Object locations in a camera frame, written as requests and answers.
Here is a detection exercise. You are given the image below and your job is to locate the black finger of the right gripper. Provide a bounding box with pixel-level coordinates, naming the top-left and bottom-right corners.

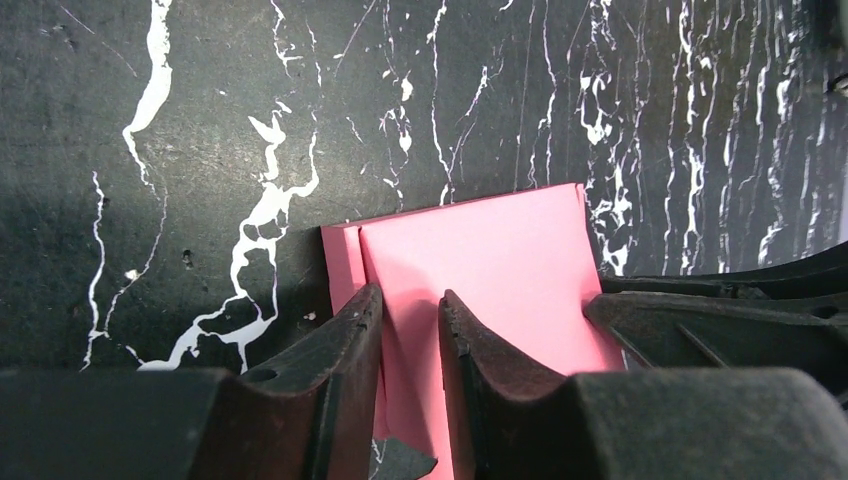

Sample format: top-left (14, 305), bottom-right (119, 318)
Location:
top-left (601, 243), bottom-right (847, 299)
top-left (584, 292), bottom-right (847, 398)

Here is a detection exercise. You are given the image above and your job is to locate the pink paper box sheet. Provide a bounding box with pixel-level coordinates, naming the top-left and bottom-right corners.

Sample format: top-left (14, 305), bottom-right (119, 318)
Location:
top-left (321, 184), bottom-right (623, 479)

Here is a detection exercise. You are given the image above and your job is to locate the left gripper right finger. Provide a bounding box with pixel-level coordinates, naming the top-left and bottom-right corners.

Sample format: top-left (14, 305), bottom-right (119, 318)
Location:
top-left (438, 291), bottom-right (847, 479)

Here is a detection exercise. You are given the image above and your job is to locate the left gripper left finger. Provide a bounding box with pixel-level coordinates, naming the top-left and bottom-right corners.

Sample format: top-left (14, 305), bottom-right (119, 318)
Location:
top-left (1, 284), bottom-right (383, 479)

